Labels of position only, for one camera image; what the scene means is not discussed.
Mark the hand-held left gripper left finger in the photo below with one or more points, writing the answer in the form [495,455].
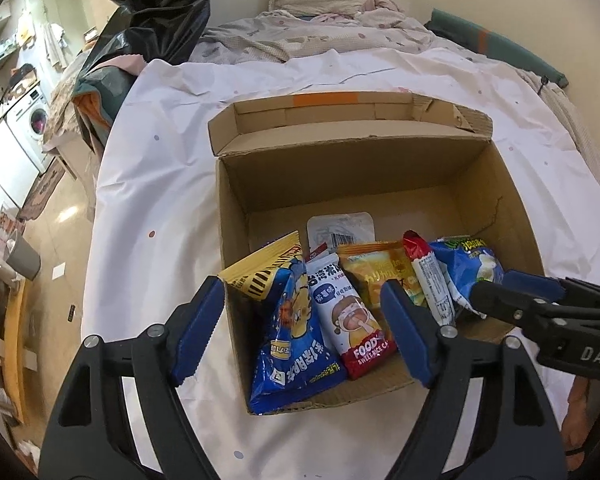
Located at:
[200,330]

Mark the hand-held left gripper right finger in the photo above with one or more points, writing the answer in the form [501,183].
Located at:
[410,340]

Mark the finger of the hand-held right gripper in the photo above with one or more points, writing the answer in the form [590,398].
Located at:
[500,300]
[535,285]

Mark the blue angel print snack packet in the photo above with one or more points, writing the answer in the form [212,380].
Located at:
[467,265]

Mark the red rice cake packet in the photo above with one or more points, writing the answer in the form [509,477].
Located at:
[350,320]

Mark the red white snack packet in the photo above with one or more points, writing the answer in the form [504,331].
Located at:
[430,280]

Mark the yellow chips packet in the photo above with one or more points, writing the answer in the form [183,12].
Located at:
[375,270]

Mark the blue yellow cartoon snack packet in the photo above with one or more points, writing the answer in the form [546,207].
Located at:
[290,340]

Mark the brown cardboard box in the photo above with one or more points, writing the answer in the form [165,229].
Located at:
[360,180]

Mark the person's foot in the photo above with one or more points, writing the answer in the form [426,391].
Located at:
[582,410]

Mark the small black floor item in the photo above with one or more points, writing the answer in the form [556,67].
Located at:
[71,312]

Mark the white paper sheet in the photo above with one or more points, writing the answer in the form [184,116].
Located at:
[60,271]

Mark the wooden rack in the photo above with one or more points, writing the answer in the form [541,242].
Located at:
[15,340]

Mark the grey trash bin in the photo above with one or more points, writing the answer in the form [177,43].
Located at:
[24,257]

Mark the brown door mat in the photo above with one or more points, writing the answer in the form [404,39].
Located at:
[42,192]

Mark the green rolled mat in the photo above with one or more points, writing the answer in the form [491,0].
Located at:
[500,47]

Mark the teal orange bag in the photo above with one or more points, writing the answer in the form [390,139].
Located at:
[85,105]

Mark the white kitchen cabinet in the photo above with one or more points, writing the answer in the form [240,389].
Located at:
[5,165]

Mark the white washing machine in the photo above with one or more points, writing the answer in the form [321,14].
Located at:
[32,125]

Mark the pink cloth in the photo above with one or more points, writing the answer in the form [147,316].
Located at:
[125,62]

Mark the crumpled dotted quilt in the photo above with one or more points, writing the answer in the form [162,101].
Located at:
[280,35]

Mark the pink garment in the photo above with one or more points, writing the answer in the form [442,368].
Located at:
[380,5]

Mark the black plastic bag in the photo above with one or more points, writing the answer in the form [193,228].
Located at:
[150,10]

